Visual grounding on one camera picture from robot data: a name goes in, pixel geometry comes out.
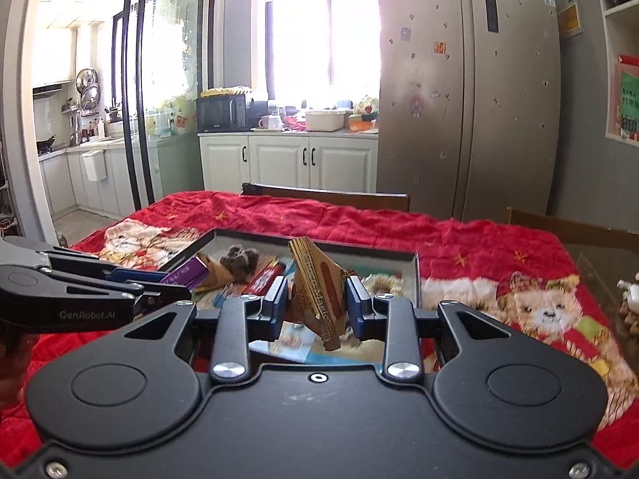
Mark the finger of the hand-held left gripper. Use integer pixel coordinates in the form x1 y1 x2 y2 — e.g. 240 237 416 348
0 237 168 283
50 273 193 309

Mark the wooden chair back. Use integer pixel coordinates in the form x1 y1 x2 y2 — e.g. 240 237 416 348
241 182 411 213

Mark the triangular brown snack packet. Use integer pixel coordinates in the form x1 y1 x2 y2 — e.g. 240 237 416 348
288 237 353 352

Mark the white kitchen cabinet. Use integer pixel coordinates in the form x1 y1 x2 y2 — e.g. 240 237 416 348
198 132 379 194

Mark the white hanging bin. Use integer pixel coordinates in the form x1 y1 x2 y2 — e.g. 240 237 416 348
81 148 108 182

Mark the dark wooden chair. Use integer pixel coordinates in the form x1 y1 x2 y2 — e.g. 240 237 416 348
506 207 639 253

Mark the white plastic basin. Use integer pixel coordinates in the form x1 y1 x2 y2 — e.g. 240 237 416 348
304 109 347 132

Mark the brown patterned hair accessory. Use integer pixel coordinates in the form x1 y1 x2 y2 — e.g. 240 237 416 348
619 304 639 336

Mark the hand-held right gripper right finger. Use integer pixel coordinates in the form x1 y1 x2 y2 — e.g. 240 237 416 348
347 277 510 384

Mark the white hair accessory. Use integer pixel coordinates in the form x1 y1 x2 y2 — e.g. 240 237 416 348
616 272 639 310

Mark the cream fluffy scrunchie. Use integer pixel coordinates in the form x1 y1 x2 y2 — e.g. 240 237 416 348
372 273 417 305

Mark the white wall shelf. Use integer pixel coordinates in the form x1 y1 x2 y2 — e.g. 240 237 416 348
589 0 639 148

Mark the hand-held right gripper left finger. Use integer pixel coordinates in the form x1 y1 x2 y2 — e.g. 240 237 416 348
125 276 290 384

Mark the black framed sliding door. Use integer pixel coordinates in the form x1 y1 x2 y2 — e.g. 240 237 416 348
112 0 215 210

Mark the black microwave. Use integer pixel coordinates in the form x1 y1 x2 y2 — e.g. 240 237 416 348
196 94 249 133

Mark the silver refrigerator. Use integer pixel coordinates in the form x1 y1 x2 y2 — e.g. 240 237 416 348
377 0 562 223

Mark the green poster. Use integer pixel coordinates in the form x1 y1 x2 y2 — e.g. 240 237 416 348
619 71 639 141

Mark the black cardboard box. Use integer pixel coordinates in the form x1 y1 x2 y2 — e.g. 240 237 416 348
157 227 423 367

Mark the yellow wall notice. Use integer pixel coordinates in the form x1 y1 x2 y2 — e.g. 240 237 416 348
556 2 582 38

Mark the red printed blanket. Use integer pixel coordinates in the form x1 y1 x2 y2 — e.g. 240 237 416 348
0 190 639 465

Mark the purple lighter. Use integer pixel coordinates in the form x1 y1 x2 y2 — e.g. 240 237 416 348
161 258 208 287

